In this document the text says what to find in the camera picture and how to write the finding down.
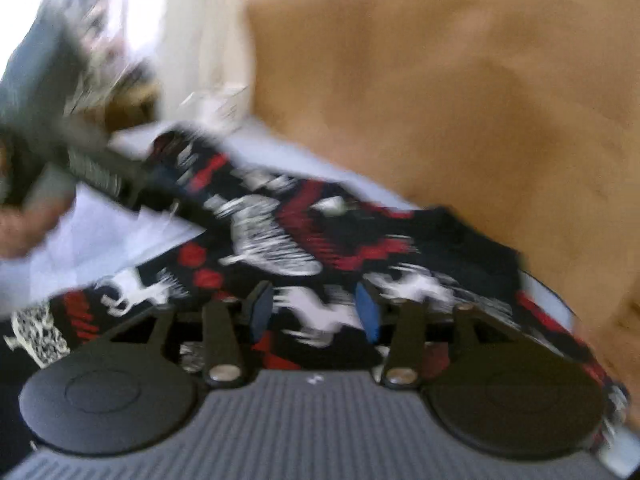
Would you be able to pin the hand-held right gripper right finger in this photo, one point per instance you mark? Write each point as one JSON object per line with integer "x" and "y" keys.
{"x": 369, "y": 316}

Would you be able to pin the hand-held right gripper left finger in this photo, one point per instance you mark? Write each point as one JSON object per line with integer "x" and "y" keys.
{"x": 260, "y": 312}

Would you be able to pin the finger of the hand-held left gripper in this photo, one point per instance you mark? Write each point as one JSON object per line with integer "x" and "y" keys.
{"x": 177, "y": 200}

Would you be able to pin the black red patterned garment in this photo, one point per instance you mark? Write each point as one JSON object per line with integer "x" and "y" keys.
{"x": 350, "y": 240}

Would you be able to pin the person's left hand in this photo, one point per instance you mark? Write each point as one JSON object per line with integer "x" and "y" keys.
{"x": 25, "y": 230}

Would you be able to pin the wood-look vinyl sheet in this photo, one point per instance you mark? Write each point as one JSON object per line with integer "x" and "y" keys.
{"x": 450, "y": 85}

